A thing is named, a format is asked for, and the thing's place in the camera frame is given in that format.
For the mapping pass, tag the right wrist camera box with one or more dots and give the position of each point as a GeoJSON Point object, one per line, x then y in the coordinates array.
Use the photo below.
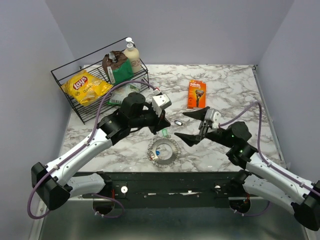
{"type": "Point", "coordinates": [212, 117]}

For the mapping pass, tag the black key tag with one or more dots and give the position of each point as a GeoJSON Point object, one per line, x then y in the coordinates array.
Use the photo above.
{"type": "Point", "coordinates": [177, 122]}

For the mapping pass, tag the black wire basket rack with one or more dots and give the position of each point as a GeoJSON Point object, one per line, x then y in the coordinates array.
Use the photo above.
{"type": "Point", "coordinates": [92, 63]}

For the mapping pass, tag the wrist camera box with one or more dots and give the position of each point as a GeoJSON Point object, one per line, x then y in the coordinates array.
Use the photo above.
{"type": "Point", "coordinates": [212, 117]}
{"type": "Point", "coordinates": [160, 103]}

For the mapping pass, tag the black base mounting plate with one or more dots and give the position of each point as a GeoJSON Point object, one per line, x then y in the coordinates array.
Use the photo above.
{"type": "Point", "coordinates": [134, 190]}

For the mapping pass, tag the orange Gillette razor box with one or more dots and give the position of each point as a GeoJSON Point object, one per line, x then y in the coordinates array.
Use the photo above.
{"type": "Point", "coordinates": [196, 94]}

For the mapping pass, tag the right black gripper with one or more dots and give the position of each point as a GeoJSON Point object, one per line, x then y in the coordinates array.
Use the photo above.
{"type": "Point", "coordinates": [190, 139]}

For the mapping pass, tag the yellow Lays chips bag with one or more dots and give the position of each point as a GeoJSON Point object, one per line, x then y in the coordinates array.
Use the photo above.
{"type": "Point", "coordinates": [86, 88]}

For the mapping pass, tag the cream pump lotion bottle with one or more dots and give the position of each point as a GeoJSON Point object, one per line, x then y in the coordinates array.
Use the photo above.
{"type": "Point", "coordinates": [132, 53]}

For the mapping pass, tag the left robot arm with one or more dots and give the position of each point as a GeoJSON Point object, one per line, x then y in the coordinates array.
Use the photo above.
{"type": "Point", "coordinates": [82, 152]}

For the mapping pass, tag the brown and green bag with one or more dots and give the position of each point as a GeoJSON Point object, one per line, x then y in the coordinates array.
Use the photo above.
{"type": "Point", "coordinates": [117, 67]}

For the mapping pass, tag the green and white packet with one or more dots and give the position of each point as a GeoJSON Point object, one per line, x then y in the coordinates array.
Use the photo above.
{"type": "Point", "coordinates": [122, 92]}

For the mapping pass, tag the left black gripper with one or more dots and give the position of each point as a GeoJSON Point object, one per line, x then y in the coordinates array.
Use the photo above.
{"type": "Point", "coordinates": [162, 124]}

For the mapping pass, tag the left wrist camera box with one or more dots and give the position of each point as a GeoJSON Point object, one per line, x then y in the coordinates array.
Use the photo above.
{"type": "Point", "coordinates": [160, 103]}

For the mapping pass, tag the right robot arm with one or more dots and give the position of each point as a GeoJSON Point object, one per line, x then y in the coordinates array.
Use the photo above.
{"type": "Point", "coordinates": [259, 175]}

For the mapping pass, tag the aluminium rail frame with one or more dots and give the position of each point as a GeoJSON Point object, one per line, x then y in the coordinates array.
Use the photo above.
{"type": "Point", "coordinates": [78, 220]}

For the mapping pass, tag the green key tag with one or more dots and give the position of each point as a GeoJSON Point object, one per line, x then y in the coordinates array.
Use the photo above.
{"type": "Point", "coordinates": [164, 132]}

